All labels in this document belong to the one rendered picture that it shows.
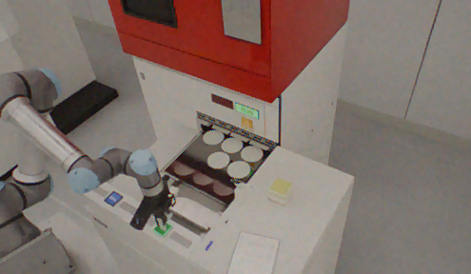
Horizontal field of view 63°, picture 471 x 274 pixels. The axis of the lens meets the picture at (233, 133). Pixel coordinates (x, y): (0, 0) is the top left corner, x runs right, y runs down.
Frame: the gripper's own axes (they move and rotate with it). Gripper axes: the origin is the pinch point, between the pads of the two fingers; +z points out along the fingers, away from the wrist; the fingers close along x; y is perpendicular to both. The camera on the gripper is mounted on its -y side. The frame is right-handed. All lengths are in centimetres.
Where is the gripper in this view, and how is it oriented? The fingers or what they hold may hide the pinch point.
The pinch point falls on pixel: (160, 227)
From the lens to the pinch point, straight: 145.0
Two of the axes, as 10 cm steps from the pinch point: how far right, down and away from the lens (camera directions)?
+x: -8.3, -3.4, 4.5
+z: 0.7, 7.3, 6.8
